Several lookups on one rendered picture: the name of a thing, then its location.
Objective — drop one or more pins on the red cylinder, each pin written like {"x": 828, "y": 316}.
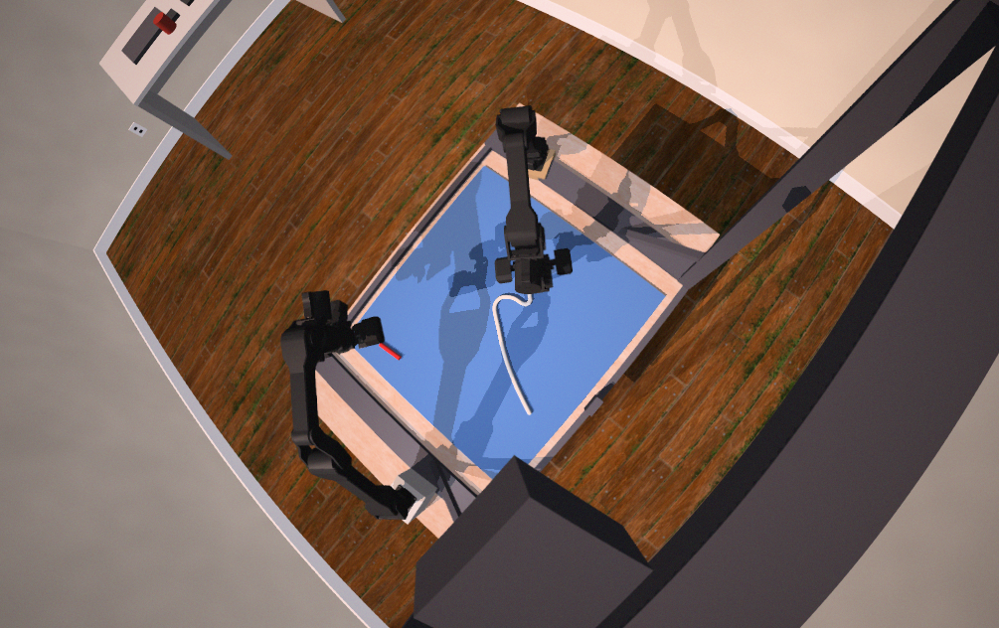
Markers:
{"x": 390, "y": 351}

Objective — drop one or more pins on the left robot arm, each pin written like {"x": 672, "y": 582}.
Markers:
{"x": 301, "y": 349}

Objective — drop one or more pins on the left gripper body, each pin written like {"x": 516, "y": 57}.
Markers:
{"x": 372, "y": 334}

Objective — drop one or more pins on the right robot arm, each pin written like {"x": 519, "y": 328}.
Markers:
{"x": 522, "y": 226}

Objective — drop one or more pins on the white rope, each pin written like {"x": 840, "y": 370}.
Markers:
{"x": 506, "y": 296}

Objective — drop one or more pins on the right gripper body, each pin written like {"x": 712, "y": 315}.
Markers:
{"x": 562, "y": 261}

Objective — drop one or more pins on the blue work mat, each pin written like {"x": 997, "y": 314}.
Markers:
{"x": 437, "y": 314}

